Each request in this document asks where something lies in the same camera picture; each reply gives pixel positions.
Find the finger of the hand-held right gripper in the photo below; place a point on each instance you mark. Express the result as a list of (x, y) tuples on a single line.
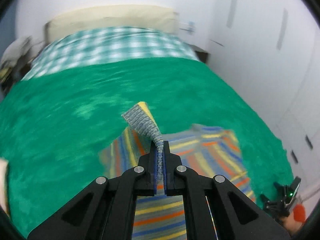
[(280, 188), (266, 198)]

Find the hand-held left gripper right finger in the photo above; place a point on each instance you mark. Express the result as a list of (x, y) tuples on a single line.
[(200, 187)]

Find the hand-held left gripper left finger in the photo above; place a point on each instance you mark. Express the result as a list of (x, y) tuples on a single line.
[(125, 187)]

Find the striped knit sweater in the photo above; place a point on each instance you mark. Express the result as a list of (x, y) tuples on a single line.
[(205, 155)]

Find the person's right hand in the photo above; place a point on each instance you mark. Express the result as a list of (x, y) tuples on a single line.
[(290, 223)]

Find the green bed blanket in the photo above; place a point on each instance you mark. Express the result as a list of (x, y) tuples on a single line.
[(75, 105)]

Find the printed cream pillow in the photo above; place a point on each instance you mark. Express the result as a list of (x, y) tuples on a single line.
[(3, 185)]

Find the dark bedside table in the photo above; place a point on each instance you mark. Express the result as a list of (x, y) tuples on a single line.
[(202, 56)]

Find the white wardrobe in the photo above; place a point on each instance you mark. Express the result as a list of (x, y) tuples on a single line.
[(270, 55)]

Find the green checked bedsheet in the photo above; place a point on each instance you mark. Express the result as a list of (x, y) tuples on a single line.
[(107, 47)]

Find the cream padded headboard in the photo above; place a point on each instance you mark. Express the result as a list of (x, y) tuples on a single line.
[(112, 16)]

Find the grey curtain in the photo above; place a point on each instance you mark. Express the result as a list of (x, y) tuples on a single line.
[(6, 30)]

